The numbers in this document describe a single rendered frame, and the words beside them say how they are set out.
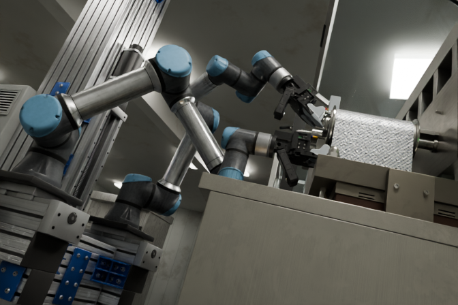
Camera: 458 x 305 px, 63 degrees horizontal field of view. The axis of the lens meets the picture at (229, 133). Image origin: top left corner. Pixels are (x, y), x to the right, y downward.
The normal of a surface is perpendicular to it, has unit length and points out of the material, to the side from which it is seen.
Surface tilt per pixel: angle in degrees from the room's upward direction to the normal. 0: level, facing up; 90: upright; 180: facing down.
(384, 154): 90
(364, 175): 90
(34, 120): 95
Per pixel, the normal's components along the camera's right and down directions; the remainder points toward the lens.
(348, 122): -0.09, -0.44
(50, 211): -0.30, -0.47
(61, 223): 0.92, 0.09
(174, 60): 0.27, -0.43
